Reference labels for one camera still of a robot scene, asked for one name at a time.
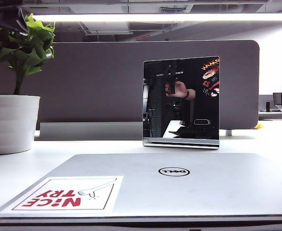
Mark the red ceiling sign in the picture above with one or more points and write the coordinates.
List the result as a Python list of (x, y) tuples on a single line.
[(142, 37)]

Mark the green leafy plant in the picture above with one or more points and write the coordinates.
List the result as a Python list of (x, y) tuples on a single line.
[(32, 51)]

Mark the small background monitor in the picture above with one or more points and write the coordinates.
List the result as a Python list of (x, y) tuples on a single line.
[(277, 101)]

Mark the long ceiling light strip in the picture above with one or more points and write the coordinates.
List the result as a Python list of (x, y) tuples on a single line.
[(155, 17)]

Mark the glossy black standing tablet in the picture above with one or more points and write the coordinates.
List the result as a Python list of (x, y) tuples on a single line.
[(181, 106)]

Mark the silver Dell laptop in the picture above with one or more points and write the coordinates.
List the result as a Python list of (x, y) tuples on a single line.
[(191, 192)]

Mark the small yellow object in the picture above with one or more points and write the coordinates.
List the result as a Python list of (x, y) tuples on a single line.
[(259, 126)]

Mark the small black desk item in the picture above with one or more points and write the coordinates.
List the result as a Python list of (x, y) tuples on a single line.
[(267, 106)]

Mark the grey desk divider panel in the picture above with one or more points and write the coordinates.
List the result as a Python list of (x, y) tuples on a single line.
[(95, 81)]

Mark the white ribbed plant pot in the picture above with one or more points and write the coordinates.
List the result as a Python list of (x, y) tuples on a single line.
[(9, 122)]

